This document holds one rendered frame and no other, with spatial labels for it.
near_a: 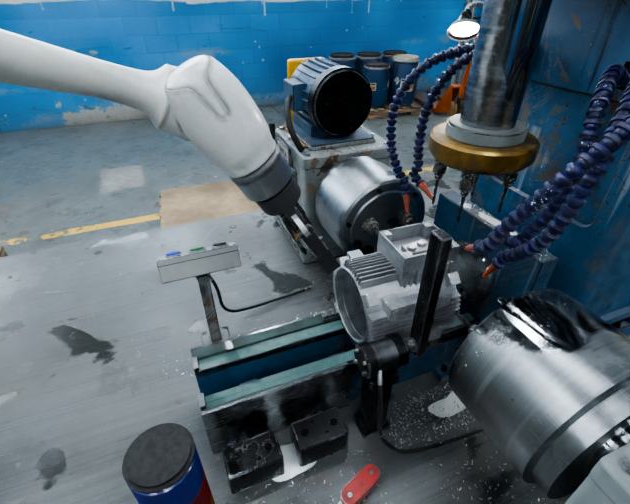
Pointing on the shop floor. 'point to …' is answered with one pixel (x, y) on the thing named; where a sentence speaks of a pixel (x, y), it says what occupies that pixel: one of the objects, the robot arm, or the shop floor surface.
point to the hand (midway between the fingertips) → (325, 258)
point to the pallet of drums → (384, 78)
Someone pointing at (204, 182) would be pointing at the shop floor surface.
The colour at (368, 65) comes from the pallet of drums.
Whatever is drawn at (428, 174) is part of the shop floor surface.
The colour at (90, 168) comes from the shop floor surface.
